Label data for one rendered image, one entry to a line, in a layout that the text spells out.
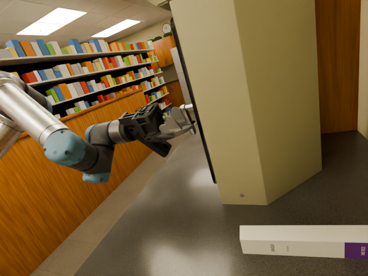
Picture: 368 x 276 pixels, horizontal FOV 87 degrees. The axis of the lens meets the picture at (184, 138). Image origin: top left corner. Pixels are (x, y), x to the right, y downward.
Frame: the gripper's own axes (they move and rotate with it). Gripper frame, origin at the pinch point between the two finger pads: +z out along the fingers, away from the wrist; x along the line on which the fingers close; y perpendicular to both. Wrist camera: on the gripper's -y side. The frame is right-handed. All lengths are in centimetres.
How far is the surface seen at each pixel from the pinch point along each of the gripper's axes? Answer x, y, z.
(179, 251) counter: -25.3, -15.1, -1.5
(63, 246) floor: 5, -119, -182
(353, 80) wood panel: 29, -10, 44
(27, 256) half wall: -14, -99, -189
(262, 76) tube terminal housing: -1.8, 9.8, 19.1
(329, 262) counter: -23.6, -15.5, 25.7
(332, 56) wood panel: 30.7, -1.8, 39.0
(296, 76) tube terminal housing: 3.9, 5.7, 25.7
